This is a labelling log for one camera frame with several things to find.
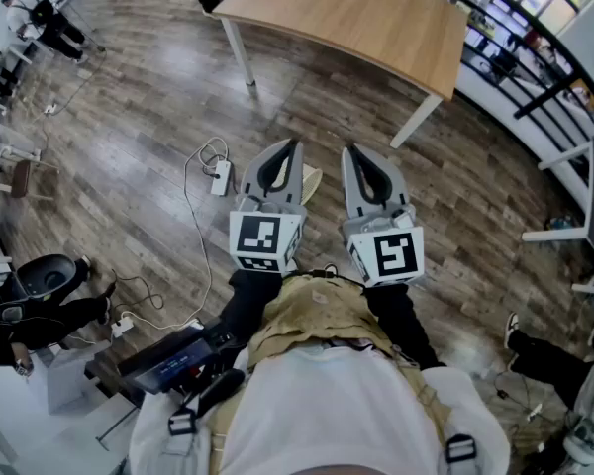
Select grey buckle strap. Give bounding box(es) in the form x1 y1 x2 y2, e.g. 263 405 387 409
444 433 478 465
166 407 200 438

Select wooden table with white legs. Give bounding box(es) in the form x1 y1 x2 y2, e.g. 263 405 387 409
210 0 469 150

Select black round seat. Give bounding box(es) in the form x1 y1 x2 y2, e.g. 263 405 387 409
16 253 78 301

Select person's left forearm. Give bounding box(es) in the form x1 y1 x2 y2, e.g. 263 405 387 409
217 267 284 351

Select person's white shirt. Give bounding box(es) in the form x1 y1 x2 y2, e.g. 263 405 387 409
127 342 512 475

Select cream plastic laundry basket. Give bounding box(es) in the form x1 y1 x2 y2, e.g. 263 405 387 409
274 162 325 207

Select black power strip cable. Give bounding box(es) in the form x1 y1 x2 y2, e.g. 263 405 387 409
199 152 238 196

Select white desk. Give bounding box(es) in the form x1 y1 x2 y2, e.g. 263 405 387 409
0 338 141 475

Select person's khaki trousers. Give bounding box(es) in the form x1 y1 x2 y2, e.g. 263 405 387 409
210 268 452 475

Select person's right forearm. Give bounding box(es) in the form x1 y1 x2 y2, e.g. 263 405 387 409
364 282 447 371

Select brown wooden stool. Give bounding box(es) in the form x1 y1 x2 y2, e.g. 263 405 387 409
8 157 61 203

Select long white cable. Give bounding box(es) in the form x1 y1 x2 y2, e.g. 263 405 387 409
123 136 230 333

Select black metal railing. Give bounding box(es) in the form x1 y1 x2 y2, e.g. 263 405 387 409
390 0 594 167

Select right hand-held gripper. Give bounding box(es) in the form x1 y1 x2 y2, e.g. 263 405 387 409
341 142 426 289

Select white power strip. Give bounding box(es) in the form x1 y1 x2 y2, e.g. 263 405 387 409
209 159 233 198

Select black box with screen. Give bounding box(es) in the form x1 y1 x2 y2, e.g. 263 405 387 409
117 316 249 418

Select looped black cable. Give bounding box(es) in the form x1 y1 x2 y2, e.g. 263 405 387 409
109 268 165 312

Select black body-worn cable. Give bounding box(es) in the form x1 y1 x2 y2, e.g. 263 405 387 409
281 265 366 287

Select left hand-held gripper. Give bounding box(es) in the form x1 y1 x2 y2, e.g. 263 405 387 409
227 139 309 274

